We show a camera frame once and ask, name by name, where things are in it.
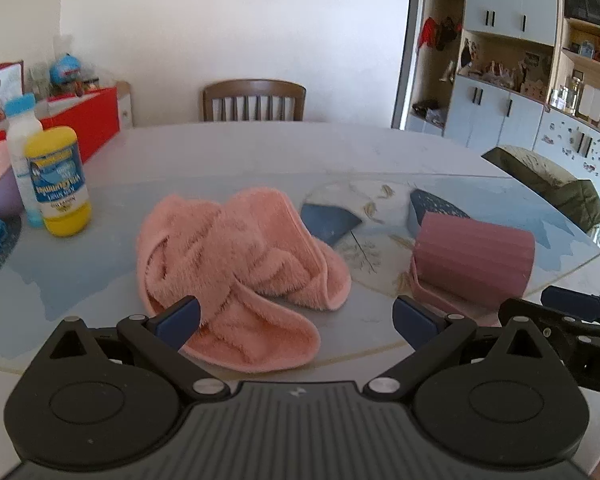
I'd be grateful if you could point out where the red box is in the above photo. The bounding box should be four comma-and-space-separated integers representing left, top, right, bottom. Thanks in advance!
0, 86, 121, 163

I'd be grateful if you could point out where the wooden chair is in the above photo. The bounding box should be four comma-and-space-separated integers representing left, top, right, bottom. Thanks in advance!
202, 79, 307, 122

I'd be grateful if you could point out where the pink fluffy towel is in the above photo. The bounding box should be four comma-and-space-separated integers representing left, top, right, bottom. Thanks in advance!
136, 187, 352, 374

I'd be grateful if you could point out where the yellow bottle with blue label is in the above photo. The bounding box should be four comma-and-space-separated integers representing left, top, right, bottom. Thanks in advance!
24, 126, 92, 237

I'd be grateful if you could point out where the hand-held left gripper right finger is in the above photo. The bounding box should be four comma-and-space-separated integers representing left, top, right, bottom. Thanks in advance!
364, 295, 557, 404

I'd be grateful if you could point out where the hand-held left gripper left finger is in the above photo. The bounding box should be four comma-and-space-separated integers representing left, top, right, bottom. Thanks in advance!
44, 296, 231, 405

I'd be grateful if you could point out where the white wall cabinet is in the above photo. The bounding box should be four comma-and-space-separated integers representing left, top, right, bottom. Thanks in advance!
392, 0, 600, 183

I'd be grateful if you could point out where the blue ball toy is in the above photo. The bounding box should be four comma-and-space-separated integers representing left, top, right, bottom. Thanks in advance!
49, 54, 87, 87

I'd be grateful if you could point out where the printed red gift bag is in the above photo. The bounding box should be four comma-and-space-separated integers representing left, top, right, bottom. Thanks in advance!
0, 60, 26, 113

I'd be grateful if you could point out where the white bottle with blue cap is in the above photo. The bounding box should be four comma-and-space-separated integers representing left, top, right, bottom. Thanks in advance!
4, 94, 46, 227

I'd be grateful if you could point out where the red hanging ornament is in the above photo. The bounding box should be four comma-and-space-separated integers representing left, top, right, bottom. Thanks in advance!
419, 16, 461, 52

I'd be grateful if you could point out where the pink ribbed cup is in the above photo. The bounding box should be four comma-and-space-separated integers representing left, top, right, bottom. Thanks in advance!
409, 211, 537, 319

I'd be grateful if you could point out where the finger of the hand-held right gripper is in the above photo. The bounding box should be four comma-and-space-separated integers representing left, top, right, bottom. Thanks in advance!
498, 297, 590, 347
540, 285, 600, 323

